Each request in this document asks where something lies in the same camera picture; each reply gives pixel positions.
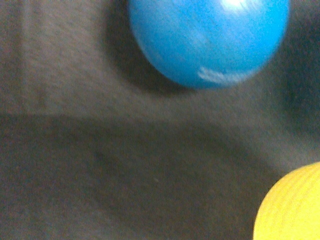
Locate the black tablecloth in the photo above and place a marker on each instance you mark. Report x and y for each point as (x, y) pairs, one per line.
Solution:
(95, 144)

